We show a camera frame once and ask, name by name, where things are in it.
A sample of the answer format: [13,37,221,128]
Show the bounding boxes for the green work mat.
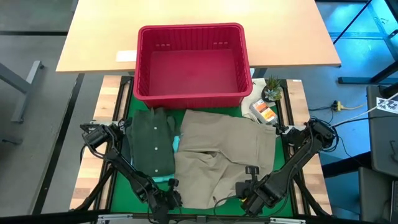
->
[70,74,333,224]

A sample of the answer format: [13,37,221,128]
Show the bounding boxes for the grey desk leg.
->
[0,60,45,124]

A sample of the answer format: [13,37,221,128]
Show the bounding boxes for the beige garment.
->
[173,108,277,210]

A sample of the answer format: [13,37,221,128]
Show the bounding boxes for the white fiducial marker tag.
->
[375,96,398,113]

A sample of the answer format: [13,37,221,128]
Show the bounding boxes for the red plastic laundry bin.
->
[133,22,253,110]

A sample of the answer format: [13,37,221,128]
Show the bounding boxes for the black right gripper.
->
[234,165,276,217]

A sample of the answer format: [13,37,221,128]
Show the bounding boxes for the black equipment cart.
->
[366,83,398,179]

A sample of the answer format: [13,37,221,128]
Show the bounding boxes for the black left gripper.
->
[150,177,184,224]

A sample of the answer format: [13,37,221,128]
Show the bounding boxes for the teal shorts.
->
[130,136,182,184]

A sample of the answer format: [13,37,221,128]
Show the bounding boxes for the light wooden desk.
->
[55,0,342,75]

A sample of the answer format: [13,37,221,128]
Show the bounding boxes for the light wooden side board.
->
[70,75,131,210]
[281,79,333,215]

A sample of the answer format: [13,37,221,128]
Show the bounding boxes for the white paper label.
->
[115,50,138,62]

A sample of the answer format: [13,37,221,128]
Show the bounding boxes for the black floor cables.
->
[308,105,398,156]

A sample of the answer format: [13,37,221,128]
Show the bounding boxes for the clear spray bottle black cap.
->
[248,98,280,126]

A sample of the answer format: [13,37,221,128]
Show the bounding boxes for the dark grey shorts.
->
[120,135,132,164]

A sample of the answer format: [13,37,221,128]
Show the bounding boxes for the dark green garment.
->
[126,107,182,177]

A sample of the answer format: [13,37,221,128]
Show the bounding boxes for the small potted succulent plant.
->
[262,76,283,103]

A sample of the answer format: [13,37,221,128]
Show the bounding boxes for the yellow power plug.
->
[331,100,368,112]

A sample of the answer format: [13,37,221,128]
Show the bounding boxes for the dark desk foot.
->
[337,52,398,85]

